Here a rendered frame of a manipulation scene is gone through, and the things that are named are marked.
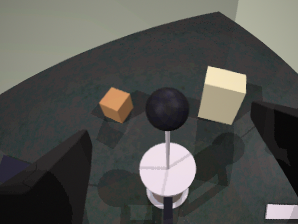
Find orange cube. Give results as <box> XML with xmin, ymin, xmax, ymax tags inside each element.
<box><xmin>100</xmin><ymin>88</ymin><xmax>133</xmax><ymax>124</ymax></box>

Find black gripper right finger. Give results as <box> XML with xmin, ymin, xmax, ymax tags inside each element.
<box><xmin>250</xmin><ymin>101</ymin><xmax>298</xmax><ymax>196</ymax></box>

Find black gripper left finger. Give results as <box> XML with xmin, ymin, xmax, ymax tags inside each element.
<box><xmin>0</xmin><ymin>129</ymin><xmax>93</xmax><ymax>224</ymax></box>

